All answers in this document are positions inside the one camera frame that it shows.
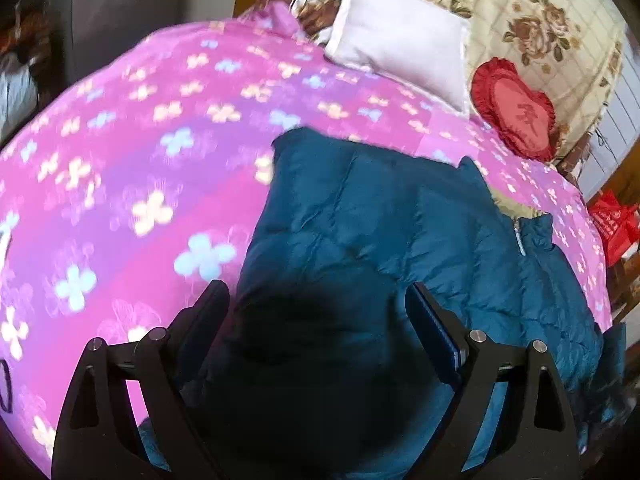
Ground brown floral quilt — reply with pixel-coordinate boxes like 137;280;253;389
290;0;351;43

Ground white pillow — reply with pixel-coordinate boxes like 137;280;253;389
324;0;473;116

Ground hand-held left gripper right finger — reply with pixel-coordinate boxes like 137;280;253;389
404;282;584;480

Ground pink floral bedsheet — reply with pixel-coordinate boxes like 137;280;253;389
0;2;616;480

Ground cream floral blanket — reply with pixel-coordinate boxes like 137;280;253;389
387;0;627;161

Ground red plastic bag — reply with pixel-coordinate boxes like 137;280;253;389
587;190;640;268

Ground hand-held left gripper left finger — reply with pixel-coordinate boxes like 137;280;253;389
51;280;232;480

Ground red heart-shaped cushion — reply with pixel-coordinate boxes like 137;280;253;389
471;57;557;162

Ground wooden chair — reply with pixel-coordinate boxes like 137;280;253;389
606;250;640;326

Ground blue puffer jacket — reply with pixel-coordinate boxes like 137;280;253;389
137;127;608;480

